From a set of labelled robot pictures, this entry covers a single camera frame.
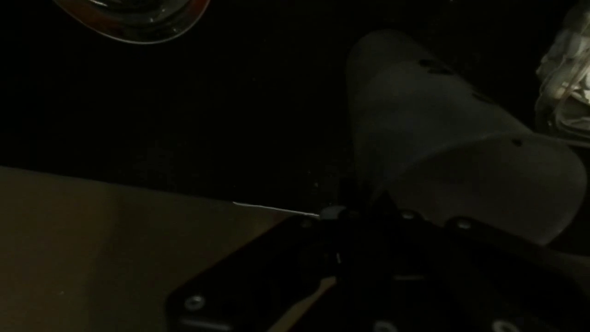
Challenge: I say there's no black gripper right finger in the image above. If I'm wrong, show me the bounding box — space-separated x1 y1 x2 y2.
379 211 590 332

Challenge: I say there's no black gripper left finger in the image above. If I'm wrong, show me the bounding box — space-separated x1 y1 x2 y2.
166 207 375 332

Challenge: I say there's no translucent plastic cup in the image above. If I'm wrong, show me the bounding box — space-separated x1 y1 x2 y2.
347 30 589 246

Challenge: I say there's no small glass bowl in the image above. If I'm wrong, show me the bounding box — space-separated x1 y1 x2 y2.
52 0 213 46

